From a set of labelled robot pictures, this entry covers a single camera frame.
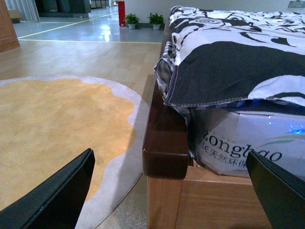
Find white plastic-wrapped mattress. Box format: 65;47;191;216
188;103;305;178

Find brown wooden cabinet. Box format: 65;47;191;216
0;0;20;52

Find left potted green plant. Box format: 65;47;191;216
125;13;139;30

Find checkered bed sheet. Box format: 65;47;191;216
153;41;193;127

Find black and white duvet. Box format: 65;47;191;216
164;6;305;108

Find yellow and grey round rug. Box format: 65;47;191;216
0;75;149;229

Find wooden bed frame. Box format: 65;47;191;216
142;20;274;229

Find red fire extinguisher cabinet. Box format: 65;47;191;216
118;0;126;27

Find potted green plant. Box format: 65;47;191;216
125;13;139;30
148;12;164;30

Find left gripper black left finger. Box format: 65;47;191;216
0;148;95;229

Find right potted green plant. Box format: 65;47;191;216
148;12;164;30

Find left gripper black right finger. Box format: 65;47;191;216
246;151;305;229

